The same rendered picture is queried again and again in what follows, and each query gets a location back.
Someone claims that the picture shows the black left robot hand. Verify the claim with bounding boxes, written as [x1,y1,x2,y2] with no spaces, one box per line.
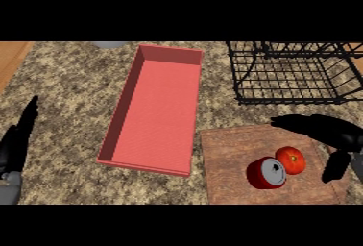
[0,95,39,176]

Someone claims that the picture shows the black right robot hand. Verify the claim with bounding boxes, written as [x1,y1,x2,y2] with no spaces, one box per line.
[269,113,363,185]

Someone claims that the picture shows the red tomato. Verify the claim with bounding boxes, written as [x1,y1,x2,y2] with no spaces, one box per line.
[272,145,308,176]

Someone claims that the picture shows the brown wooden cutting board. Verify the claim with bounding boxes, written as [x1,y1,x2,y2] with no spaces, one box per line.
[199,124,353,206]

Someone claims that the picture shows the red cardboard box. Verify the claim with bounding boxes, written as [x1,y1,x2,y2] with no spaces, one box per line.
[94,43,204,178]

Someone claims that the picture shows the red can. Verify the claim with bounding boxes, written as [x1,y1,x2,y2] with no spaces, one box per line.
[244,156,289,190]

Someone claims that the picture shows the grey round object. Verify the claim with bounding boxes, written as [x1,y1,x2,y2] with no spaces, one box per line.
[91,41,129,50]

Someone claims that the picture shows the black wire basket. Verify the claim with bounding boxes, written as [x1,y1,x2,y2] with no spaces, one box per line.
[224,41,363,106]

